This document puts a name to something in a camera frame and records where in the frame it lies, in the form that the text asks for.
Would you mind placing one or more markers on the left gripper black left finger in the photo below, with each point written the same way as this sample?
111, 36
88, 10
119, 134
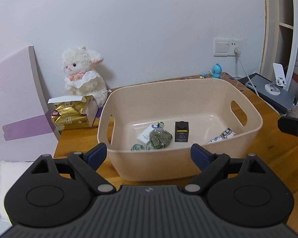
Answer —
54, 192

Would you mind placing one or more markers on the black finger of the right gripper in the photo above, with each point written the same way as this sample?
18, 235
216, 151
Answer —
288, 125

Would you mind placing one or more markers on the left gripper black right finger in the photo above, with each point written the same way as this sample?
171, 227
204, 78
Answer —
242, 191

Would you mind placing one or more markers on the blue white patterned box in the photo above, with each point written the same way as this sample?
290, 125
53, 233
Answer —
226, 134

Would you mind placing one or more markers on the small black gold box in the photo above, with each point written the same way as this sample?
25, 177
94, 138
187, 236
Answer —
181, 131

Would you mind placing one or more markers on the green dried herb bag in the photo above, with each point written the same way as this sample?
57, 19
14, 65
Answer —
159, 138

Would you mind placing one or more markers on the white small box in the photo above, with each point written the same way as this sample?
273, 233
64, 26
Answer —
144, 137

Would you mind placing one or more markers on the green plaid cloth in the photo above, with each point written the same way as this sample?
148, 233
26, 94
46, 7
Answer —
140, 147

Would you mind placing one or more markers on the grey laptop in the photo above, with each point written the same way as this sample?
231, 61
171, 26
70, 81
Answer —
282, 103

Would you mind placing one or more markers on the white phone stand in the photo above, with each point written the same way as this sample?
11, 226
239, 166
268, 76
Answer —
280, 80

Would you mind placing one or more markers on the white pillow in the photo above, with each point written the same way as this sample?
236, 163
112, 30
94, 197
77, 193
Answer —
9, 174

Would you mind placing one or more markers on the pink purple headboard panel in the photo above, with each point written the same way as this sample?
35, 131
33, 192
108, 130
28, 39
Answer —
26, 130

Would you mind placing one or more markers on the gold tissue pack box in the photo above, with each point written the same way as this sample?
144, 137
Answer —
73, 112

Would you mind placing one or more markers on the blue cartoon figurine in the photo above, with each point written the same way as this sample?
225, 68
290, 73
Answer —
216, 71

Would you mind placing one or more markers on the tiny colourful figurine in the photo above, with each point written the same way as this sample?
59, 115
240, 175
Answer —
202, 75

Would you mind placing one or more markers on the beige plastic storage bin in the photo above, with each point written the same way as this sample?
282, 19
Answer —
209, 105

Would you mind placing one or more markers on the white plush lamb toy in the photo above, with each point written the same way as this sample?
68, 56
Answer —
81, 76

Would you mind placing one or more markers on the white wall switch socket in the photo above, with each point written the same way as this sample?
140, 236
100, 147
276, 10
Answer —
224, 47

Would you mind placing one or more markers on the white shelf frame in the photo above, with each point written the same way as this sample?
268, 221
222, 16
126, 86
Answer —
287, 53

